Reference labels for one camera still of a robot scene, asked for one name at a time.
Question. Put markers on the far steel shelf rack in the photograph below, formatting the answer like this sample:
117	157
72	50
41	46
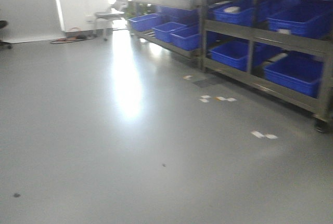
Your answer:
171	24

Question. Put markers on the steel shelf rack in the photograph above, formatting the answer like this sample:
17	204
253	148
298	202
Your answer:
281	47
171	24

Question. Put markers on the right steel shelf rack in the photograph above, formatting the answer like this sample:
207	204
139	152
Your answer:
281	47

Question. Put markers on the grey office chair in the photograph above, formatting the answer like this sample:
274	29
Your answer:
115	11

